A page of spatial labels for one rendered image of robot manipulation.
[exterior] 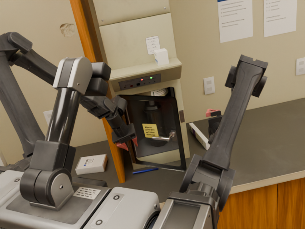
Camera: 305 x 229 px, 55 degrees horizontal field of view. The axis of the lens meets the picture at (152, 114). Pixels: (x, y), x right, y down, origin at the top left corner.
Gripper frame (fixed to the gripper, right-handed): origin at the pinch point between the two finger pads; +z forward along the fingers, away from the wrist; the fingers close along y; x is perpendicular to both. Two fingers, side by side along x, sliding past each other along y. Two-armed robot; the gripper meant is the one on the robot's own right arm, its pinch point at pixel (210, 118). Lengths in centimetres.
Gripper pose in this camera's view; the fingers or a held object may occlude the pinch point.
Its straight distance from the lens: 143.3
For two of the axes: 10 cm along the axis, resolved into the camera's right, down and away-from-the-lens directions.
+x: -9.7, 2.3, -0.2
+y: -2.0, -8.7, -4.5
